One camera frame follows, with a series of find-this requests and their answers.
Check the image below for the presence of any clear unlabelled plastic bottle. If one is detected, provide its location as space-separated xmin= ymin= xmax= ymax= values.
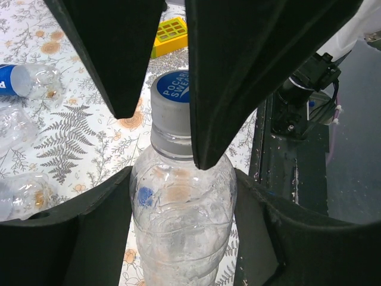
xmin=129 ymin=144 xmax=237 ymax=285

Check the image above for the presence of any clear crumpled plastic bottle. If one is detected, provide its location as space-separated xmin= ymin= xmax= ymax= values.
xmin=1 ymin=105 xmax=38 ymax=155

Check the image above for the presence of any yellow green toy block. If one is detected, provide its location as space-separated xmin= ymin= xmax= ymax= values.
xmin=151 ymin=17 xmax=188 ymax=59

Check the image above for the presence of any Pocari Sweat labelled bottle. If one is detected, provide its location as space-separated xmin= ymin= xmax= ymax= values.
xmin=0 ymin=64 xmax=65 ymax=100

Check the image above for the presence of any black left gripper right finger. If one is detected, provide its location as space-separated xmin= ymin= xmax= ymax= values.
xmin=234 ymin=170 xmax=380 ymax=285

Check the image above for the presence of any Pepsi bottle blue label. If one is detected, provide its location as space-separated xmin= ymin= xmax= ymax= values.
xmin=1 ymin=173 xmax=57 ymax=222

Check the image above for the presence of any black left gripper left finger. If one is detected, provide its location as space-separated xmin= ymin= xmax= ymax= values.
xmin=1 ymin=167 xmax=132 ymax=285

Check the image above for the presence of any Pocari Sweat bottle cap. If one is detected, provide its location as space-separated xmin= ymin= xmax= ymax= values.
xmin=151 ymin=70 xmax=193 ymax=159

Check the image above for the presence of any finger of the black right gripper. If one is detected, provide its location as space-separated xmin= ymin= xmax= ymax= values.
xmin=185 ymin=1 xmax=361 ymax=170
xmin=45 ymin=0 xmax=164 ymax=119

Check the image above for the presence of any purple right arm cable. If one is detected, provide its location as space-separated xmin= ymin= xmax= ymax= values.
xmin=326 ymin=80 xmax=343 ymax=164

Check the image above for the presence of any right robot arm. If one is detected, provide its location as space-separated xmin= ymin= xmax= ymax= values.
xmin=46 ymin=1 xmax=380 ymax=170

